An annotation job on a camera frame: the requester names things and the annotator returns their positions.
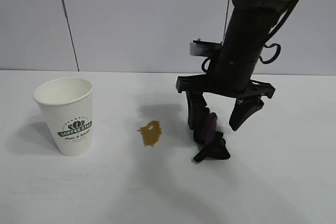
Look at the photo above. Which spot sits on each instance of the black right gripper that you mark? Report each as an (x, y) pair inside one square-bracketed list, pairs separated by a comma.
[(231, 79)]

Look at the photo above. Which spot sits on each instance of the black and purple cloth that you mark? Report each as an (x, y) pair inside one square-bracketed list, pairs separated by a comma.
[(215, 146)]

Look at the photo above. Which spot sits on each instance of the white Coffee Star paper cup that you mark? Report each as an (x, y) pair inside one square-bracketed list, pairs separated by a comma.
[(68, 119)]

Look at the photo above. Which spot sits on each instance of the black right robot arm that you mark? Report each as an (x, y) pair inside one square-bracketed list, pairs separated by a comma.
[(257, 6)]

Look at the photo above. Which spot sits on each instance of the brown liquid spill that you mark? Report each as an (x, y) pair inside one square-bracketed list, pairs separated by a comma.
[(151, 134)]

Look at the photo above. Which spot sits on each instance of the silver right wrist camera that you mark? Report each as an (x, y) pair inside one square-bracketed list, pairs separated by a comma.
[(203, 48)]

